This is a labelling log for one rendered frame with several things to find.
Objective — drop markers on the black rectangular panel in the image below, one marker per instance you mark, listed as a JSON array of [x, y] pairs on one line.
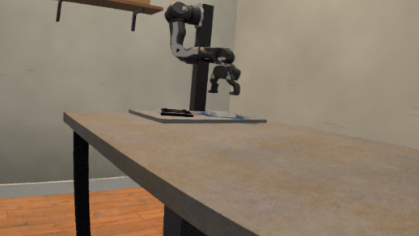
[[165, 112]]

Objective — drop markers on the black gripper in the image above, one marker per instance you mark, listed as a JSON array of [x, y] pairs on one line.
[[225, 72]]

